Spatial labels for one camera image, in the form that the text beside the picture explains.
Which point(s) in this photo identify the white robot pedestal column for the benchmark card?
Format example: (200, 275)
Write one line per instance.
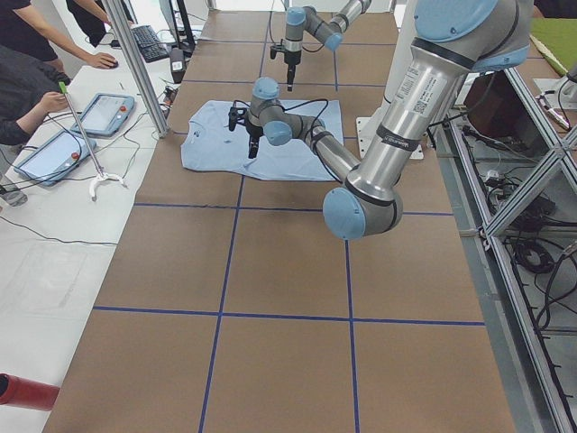
(401, 60)

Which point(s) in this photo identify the teach pendant blue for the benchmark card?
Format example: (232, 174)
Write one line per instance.
(105, 114)
(56, 159)

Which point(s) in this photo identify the far teach pendant blue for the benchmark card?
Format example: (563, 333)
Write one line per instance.
(105, 114)

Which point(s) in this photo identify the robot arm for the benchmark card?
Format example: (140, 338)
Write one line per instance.
(453, 39)
(305, 19)

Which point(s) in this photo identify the person in black far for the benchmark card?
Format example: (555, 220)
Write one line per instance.
(24, 29)

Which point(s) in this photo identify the person in black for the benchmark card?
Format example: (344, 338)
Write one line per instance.
(29, 91)
(24, 29)

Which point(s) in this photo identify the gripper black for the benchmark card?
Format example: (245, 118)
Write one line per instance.
(253, 131)
(291, 59)

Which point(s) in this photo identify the near teach pendant blue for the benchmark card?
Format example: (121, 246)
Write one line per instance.
(56, 159)

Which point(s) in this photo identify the reacher grabber tool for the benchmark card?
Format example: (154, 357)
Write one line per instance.
(101, 175)

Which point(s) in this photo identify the light blue t-shirt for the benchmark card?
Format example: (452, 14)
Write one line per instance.
(211, 146)

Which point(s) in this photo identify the person in black near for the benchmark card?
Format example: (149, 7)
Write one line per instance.
(29, 91)

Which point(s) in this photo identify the aluminium frame post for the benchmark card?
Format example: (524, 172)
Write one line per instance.
(122, 30)

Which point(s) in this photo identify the black keyboard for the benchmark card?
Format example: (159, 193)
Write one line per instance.
(148, 43)

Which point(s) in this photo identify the red cylinder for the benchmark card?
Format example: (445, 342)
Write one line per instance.
(23, 393)

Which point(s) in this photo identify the black power adapter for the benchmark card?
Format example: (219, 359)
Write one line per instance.
(178, 65)

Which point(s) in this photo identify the aluminium frame rack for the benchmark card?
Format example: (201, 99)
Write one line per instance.
(512, 174)

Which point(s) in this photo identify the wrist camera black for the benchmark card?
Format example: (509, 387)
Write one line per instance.
(236, 116)
(276, 49)

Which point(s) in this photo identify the black monitor stand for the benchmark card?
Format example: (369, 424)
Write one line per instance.
(184, 36)

